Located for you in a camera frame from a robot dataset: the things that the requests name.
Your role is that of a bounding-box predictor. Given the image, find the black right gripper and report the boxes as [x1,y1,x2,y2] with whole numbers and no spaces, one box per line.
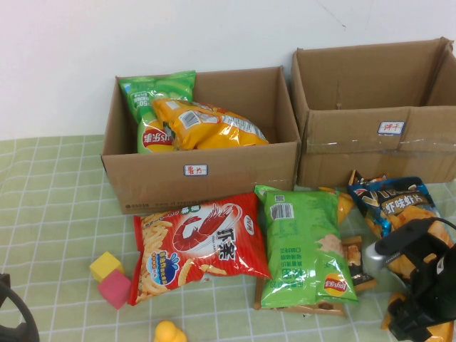
[375,217,456,286]

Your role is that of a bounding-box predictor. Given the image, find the blue shrimp chips bag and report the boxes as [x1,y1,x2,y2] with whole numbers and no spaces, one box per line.
[347,176,456,284]

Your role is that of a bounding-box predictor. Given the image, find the red shrimp sticks bag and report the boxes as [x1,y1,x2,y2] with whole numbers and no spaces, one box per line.
[128,192,274,306]

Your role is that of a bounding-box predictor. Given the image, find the dark orange snack packet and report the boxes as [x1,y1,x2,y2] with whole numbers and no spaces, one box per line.
[348,169,389,186]

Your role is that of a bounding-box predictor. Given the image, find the large yellow snack packet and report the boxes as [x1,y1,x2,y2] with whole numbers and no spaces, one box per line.
[381,291,456,342]

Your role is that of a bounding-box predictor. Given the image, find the large taped cardboard box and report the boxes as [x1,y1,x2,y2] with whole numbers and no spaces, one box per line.
[290,36,456,189]

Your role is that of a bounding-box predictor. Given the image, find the green chips bag with barcode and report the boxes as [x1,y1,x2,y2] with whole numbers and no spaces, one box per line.
[254,184,360,309]

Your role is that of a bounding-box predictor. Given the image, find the tan biscuit packet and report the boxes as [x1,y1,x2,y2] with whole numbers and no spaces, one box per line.
[253,276,348,319]

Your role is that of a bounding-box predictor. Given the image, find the cardboard box with express print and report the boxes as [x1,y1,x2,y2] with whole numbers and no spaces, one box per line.
[100,66,302,215]

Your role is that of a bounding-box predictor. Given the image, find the yellow chips bag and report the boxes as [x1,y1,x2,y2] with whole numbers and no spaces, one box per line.
[151,98,270,151]

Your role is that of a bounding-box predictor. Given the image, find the yellow rubber duck toy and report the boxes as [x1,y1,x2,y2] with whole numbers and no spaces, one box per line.
[153,319,189,342]

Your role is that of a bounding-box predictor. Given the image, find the pink foam cube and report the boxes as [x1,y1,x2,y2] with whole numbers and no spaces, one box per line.
[97,269,133,310]

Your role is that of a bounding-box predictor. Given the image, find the green cucumber chips bag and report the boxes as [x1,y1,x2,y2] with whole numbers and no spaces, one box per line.
[118,70,197,155]

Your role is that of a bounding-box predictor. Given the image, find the yellow foam cube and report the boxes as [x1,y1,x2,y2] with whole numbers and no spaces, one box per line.
[89,251,125,282]

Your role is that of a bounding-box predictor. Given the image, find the green checkered tablecloth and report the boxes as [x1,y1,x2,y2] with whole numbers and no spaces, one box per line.
[0,135,456,342]

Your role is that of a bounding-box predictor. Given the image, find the black cable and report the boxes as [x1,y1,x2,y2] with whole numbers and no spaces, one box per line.
[429,217,456,231]

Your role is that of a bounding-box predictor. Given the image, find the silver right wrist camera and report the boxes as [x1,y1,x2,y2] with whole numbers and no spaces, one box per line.
[365,244,393,272]

